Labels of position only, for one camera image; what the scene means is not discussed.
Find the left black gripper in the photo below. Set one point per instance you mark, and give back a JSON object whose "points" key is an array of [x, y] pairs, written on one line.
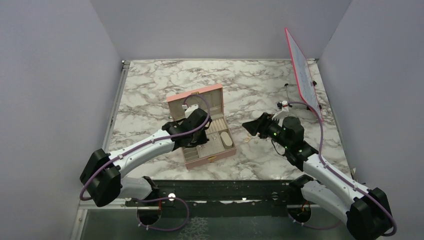
{"points": [[202, 140]]}

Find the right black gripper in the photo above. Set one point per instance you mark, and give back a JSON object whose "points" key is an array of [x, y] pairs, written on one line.
{"points": [[261, 126]]}

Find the pink jewelry box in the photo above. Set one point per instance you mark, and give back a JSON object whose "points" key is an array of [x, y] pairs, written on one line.
{"points": [[213, 150]]}

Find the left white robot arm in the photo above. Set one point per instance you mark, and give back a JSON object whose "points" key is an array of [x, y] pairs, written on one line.
{"points": [[102, 176]]}

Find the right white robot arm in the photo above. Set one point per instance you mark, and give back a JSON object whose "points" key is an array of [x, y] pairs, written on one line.
{"points": [[365, 212]]}

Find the beige watch pillow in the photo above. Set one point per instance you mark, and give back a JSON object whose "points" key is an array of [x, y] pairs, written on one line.
{"points": [[226, 140]]}

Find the black metal base rail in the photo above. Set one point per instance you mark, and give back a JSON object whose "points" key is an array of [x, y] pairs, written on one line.
{"points": [[221, 198]]}

